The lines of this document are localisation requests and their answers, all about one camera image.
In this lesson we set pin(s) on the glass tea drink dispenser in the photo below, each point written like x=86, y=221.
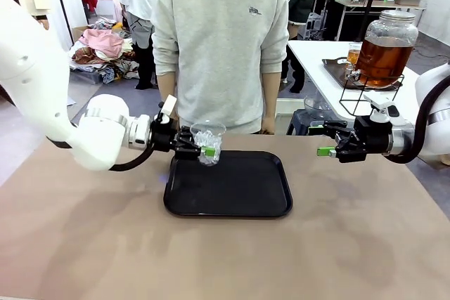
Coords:
x=386, y=54

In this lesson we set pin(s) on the background work desk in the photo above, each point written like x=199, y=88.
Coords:
x=351, y=4

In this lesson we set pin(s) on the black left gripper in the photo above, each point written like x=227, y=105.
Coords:
x=163, y=138

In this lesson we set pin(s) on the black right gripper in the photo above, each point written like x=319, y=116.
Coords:
x=372, y=135

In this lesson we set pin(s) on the short clear iced cup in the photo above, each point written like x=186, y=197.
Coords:
x=211, y=138

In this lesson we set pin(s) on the white side table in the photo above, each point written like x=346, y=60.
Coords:
x=309, y=54

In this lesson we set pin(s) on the person's left forearm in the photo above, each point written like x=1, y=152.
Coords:
x=270, y=96

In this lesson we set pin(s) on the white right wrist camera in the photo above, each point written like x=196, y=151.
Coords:
x=381, y=107

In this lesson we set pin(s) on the dark metal tray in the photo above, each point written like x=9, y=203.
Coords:
x=334, y=68

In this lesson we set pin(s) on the pile of mixed clothes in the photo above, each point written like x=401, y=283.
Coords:
x=102, y=43

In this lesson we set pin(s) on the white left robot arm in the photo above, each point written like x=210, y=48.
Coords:
x=98, y=131

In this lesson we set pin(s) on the person's left hand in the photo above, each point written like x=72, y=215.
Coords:
x=269, y=126

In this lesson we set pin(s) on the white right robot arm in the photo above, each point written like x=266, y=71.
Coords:
x=434, y=84

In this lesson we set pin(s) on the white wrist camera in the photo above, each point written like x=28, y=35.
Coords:
x=170, y=103
x=381, y=107

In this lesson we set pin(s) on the person in grey sweatshirt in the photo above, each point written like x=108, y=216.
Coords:
x=221, y=50

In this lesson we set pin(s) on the black plastic serving tray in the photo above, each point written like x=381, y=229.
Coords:
x=228, y=191

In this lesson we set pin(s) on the person's right forearm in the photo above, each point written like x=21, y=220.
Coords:
x=165, y=85

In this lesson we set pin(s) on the grey computer case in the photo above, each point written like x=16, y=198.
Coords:
x=313, y=26

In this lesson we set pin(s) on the clear plastic bowl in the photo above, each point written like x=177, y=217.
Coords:
x=316, y=103

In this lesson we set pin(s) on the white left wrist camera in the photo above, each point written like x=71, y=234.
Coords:
x=170, y=103

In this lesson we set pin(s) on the dark grey plastic stool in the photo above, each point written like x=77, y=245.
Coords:
x=299, y=121

